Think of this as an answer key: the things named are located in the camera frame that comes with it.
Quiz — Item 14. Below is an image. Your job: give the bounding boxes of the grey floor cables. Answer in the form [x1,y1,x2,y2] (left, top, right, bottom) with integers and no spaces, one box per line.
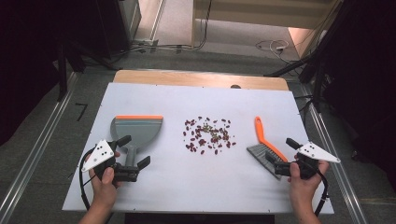
[129,18,210,54]

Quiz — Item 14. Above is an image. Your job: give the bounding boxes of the pile of red beans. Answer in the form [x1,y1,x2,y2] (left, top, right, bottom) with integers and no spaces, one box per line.
[182,116,237,156]

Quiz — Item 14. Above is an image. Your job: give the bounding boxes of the dark cabinet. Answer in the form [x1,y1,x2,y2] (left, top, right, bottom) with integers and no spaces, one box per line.
[94,0,143,60]

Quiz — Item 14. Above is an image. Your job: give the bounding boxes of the white floor cable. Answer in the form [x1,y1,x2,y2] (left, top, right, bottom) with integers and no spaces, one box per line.
[255,38,291,57]

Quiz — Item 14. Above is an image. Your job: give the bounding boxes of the light wooden furniture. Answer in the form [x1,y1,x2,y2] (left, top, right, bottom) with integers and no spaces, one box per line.
[191,0,344,48]

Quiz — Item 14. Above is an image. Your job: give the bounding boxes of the person's left hand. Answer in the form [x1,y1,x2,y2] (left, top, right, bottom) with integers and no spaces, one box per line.
[89,151,122,206]

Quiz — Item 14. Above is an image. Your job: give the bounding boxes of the orange brush with grey bristles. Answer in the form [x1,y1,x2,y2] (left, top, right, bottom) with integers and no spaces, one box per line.
[246,116,290,181]

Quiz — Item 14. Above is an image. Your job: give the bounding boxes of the grey dustpan with orange edge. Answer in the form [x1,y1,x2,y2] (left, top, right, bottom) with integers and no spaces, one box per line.
[109,115,164,169]

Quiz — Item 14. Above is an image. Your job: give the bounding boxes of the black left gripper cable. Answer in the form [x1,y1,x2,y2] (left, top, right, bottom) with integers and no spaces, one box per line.
[78,148,98,213]

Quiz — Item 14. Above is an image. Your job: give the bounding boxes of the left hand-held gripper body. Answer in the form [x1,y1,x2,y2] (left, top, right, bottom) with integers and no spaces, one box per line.
[81,139,140,183]

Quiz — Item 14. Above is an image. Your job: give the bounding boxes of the white board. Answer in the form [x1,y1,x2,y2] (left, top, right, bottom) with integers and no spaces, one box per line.
[61,81,335,216]

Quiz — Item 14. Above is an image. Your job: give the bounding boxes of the person's right hand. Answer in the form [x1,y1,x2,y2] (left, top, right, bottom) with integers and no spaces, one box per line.
[287,154,331,204]

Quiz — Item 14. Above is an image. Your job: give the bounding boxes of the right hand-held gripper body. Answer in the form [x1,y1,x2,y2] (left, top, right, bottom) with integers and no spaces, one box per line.
[274,142,342,180]

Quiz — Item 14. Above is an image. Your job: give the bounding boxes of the wooden table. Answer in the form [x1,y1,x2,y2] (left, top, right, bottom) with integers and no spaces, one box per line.
[112,69,290,92]

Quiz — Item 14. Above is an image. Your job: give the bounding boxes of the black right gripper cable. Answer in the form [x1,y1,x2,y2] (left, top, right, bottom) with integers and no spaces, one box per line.
[313,169,331,217]

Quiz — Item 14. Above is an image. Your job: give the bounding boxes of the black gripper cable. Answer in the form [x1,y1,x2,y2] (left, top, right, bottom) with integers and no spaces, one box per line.
[313,169,331,217]
[78,148,98,213]

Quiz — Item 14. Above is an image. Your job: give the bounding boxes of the metal floor rail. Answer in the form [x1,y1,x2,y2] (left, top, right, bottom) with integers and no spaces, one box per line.
[0,72,79,223]
[299,83,370,224]

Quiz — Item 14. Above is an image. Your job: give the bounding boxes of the black metal stand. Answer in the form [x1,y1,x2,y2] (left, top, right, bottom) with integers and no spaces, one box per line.
[56,38,120,103]
[263,0,353,110]

